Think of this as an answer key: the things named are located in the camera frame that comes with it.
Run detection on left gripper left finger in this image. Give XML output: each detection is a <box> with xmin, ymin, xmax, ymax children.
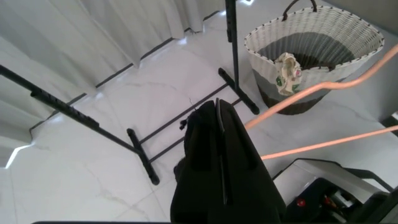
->
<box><xmin>170</xmin><ymin>99</ymin><xmax>227</xmax><ymax>223</ymax></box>

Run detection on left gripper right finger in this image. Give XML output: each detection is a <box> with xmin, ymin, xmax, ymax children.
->
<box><xmin>218</xmin><ymin>98</ymin><xmax>287</xmax><ymax>223</ymax></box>

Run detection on pink clothes hanger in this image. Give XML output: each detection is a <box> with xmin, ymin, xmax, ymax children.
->
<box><xmin>244</xmin><ymin>43</ymin><xmax>398</xmax><ymax>161</ymax></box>

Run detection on cream printed shorts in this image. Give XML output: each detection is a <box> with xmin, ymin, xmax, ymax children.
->
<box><xmin>274</xmin><ymin>52</ymin><xmax>303</xmax><ymax>96</ymax></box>

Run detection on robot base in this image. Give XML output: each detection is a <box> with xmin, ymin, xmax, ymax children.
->
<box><xmin>272</xmin><ymin>157</ymin><xmax>398</xmax><ymax>223</ymax></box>

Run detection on black clothes rack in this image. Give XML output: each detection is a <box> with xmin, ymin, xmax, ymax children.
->
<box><xmin>0</xmin><ymin>0</ymin><xmax>261</xmax><ymax>186</ymax></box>

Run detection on white laundry basket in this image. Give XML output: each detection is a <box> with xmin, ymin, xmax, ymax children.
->
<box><xmin>244</xmin><ymin>0</ymin><xmax>386</xmax><ymax>116</ymax></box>

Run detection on white curtain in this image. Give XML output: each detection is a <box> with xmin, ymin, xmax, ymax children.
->
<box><xmin>0</xmin><ymin>0</ymin><xmax>208</xmax><ymax>169</ymax></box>

